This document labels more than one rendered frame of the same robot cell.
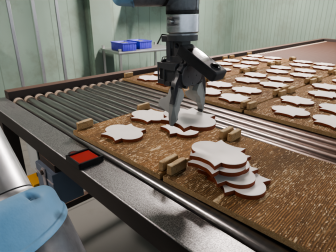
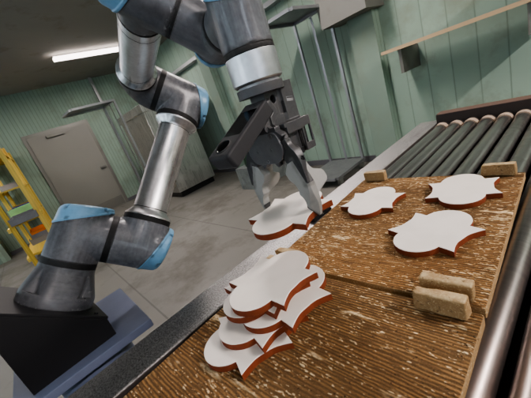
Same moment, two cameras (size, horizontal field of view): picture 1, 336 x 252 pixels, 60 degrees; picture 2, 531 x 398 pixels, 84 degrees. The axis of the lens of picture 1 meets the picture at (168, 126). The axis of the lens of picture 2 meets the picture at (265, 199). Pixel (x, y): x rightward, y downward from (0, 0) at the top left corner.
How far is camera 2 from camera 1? 0.87 m
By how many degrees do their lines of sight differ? 90
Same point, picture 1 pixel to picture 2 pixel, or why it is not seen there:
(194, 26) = (235, 77)
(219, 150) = (273, 277)
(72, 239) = (64, 227)
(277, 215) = (167, 384)
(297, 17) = not seen: outside the picture
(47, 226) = (59, 217)
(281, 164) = not seen: outside the picture
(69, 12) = not seen: outside the picture
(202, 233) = (185, 321)
